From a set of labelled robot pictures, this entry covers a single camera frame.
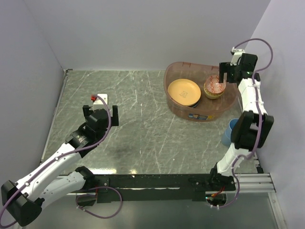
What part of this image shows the red orange patterned bowl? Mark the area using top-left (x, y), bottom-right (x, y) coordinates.
top-left (204, 75), bottom-right (226, 95)

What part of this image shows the yellow orange plate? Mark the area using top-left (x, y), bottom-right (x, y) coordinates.
top-left (167, 79), bottom-right (201, 106)

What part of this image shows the blue plastic cup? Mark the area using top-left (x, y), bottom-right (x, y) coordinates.
top-left (221, 118), bottom-right (238, 147)

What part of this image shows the blue yellow patterned bowl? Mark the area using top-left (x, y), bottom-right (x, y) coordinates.
top-left (203, 84), bottom-right (224, 100)

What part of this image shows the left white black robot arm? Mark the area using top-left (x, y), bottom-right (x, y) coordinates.
top-left (0, 105), bottom-right (119, 229)

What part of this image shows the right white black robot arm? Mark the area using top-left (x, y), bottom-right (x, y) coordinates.
top-left (208, 49), bottom-right (274, 190)

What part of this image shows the translucent pink plastic bin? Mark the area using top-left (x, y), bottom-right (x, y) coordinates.
top-left (163, 62), bottom-right (238, 122)

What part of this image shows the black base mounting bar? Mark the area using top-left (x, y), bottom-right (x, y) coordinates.
top-left (76, 166), bottom-right (236, 203)

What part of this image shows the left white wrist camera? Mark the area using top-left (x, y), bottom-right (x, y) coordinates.
top-left (91, 94), bottom-right (108, 110)

